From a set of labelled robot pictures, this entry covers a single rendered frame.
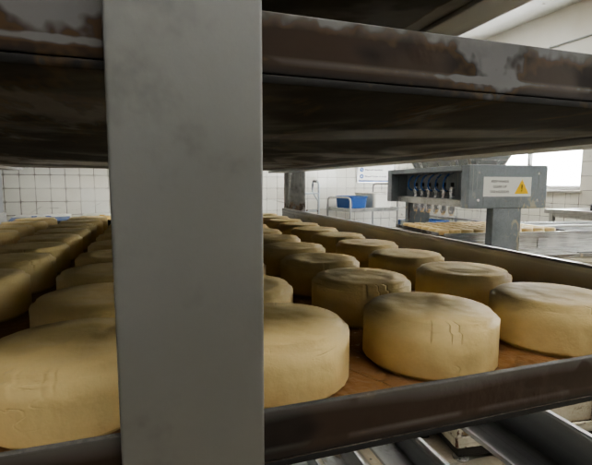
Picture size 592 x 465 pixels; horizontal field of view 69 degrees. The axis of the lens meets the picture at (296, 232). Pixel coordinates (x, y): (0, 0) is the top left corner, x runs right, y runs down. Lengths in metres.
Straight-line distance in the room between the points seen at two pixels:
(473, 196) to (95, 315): 1.59
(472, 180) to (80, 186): 4.64
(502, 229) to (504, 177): 0.19
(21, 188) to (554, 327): 5.59
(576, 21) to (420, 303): 5.68
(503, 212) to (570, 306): 1.58
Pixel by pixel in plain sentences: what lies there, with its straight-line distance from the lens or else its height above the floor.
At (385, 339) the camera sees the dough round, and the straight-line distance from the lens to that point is 0.16.
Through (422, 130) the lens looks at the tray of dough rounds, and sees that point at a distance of 0.18.
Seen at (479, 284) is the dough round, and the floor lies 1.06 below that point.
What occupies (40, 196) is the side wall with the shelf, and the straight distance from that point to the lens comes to 5.64.
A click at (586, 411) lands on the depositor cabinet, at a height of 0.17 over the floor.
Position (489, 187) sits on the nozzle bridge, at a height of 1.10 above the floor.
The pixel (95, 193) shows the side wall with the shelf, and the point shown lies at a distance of 5.57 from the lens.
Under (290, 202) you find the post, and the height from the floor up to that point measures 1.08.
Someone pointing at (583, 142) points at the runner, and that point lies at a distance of 0.24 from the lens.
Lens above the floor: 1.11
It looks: 6 degrees down
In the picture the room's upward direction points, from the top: straight up
